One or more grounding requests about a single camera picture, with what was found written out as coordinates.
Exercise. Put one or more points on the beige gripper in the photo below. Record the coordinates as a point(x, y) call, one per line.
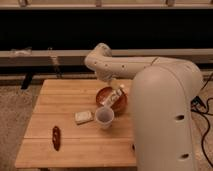
point(116, 98)

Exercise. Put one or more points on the white ceramic cup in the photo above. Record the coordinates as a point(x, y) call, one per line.
point(104, 117)

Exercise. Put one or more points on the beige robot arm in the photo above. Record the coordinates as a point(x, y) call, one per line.
point(160, 105)

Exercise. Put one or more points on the white rectangular sponge block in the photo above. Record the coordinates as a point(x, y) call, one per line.
point(83, 117)

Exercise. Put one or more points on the wooden table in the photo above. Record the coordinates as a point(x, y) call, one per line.
point(85, 145)

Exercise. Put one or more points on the dark red elongated object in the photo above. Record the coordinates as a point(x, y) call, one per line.
point(56, 138)

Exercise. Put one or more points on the grey horizontal rail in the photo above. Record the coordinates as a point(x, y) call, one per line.
point(74, 57)

